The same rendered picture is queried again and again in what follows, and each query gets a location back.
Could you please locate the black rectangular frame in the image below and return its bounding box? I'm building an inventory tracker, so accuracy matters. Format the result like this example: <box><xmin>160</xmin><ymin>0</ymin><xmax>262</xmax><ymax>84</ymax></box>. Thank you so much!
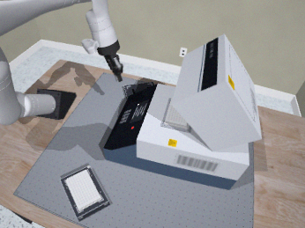
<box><xmin>124</xmin><ymin>82</ymin><xmax>154</xmax><ymax>99</ymax></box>

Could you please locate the white benchtop thermal cycler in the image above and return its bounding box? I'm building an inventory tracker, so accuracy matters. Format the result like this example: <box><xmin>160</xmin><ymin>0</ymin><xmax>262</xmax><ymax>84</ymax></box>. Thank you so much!
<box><xmin>103</xmin><ymin>34</ymin><xmax>262</xmax><ymax>190</ymax></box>

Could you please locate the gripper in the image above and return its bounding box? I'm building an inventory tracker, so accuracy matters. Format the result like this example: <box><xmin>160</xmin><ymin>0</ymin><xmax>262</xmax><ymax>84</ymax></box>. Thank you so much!
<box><xmin>97</xmin><ymin>39</ymin><xmax>123</xmax><ymax>83</ymax></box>

